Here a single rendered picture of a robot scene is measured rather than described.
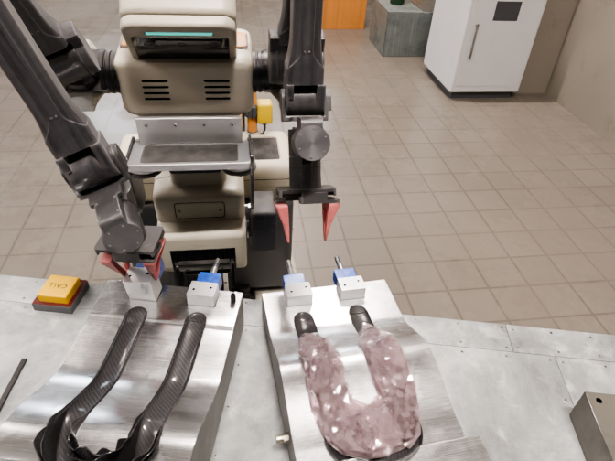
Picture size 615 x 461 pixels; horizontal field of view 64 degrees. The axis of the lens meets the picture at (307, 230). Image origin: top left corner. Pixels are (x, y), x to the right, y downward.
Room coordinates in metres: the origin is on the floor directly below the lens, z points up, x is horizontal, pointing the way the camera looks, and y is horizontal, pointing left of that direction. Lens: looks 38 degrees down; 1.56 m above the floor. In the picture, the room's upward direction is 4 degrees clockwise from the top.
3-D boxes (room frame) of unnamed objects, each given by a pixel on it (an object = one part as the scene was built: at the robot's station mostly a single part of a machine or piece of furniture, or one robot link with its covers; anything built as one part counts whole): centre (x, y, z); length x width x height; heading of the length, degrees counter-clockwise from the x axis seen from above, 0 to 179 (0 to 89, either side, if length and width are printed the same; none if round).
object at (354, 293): (0.76, -0.08, 0.85); 0.13 x 0.05 x 0.05; 14
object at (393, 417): (0.49, -0.10, 0.90); 0.26 x 0.18 x 0.08; 14
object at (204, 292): (0.68, 0.18, 0.89); 0.13 x 0.05 x 0.05; 177
